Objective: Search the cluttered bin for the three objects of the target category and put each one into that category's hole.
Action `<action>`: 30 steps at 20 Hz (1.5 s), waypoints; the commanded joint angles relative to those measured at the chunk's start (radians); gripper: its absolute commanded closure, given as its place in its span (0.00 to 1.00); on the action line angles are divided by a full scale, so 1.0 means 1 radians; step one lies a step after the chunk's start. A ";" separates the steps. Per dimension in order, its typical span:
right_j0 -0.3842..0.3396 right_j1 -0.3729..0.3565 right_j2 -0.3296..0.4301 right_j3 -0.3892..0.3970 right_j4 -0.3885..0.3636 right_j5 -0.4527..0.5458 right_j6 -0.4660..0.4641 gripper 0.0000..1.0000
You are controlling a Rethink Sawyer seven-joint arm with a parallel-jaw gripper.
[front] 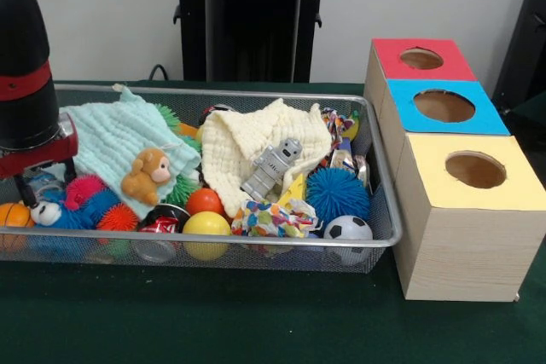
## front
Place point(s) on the cream cloth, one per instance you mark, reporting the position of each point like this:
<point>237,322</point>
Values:
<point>234,142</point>

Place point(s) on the yellow ball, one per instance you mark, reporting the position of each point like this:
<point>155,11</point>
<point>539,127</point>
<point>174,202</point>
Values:
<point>207,225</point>

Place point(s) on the small soccer ball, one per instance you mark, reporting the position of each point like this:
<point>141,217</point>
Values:
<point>347,227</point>

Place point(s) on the mint green cloth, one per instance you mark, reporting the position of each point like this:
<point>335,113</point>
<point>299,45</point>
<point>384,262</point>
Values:
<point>115,129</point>

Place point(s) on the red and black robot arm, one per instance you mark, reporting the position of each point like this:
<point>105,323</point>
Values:
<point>23,82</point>

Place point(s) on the wooden box with three holes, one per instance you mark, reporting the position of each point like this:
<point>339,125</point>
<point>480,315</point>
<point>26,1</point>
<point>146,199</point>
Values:
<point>469,253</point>

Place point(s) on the orange plush bear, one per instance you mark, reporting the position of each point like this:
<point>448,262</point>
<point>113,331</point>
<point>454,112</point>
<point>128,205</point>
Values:
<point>143,178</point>

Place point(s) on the silver mesh bin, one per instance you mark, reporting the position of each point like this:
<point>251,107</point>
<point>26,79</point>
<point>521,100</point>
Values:
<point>298,259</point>

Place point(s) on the blue spiky toy with eyes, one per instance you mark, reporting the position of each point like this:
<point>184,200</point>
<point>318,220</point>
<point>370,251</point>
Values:
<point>81,215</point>

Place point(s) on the orange ball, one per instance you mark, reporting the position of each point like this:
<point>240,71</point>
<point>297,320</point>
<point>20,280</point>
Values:
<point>205,202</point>

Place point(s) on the grey robot toy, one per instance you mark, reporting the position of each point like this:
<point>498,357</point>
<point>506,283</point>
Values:
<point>271,168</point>

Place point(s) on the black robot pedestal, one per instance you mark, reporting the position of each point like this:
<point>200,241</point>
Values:
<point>256,19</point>

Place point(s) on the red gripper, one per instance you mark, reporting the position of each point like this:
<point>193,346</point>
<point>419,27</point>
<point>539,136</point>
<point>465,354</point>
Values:
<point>55,151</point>

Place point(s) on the clear packet with blue label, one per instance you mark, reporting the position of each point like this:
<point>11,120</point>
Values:
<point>47,183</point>

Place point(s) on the blue spiky ball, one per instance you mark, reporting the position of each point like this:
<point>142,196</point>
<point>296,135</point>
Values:
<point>338,195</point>

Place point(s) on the small orange basketball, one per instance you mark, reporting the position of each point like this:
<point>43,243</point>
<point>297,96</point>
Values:
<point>15,215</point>

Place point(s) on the dark green tablecloth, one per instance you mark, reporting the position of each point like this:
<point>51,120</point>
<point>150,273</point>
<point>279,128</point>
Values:
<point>213,325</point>

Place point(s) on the black chair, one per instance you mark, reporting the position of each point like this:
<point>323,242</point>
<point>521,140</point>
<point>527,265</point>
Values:
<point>524,40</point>

